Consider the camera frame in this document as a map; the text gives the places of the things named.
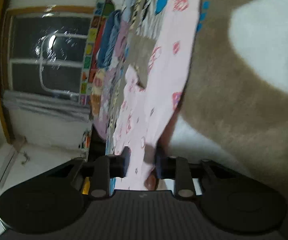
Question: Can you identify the pink fox print garment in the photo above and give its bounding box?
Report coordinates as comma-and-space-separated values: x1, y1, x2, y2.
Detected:
113, 0, 200, 190

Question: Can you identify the purple floral bedsheet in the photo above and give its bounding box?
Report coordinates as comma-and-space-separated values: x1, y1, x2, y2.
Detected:
94, 20, 129, 140

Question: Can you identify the grey window curtain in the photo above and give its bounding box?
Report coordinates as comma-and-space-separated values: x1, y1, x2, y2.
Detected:
3, 90, 90, 122

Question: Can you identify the orange cartoon pillow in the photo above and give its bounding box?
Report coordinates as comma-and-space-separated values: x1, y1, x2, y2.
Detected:
90, 68, 105, 117

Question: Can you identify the brown Mickey Mouse blanket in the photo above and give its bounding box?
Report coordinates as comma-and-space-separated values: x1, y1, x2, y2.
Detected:
109, 0, 288, 205

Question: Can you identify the blue folded duvet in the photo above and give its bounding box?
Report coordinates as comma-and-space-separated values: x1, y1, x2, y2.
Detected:
97, 10, 122, 70

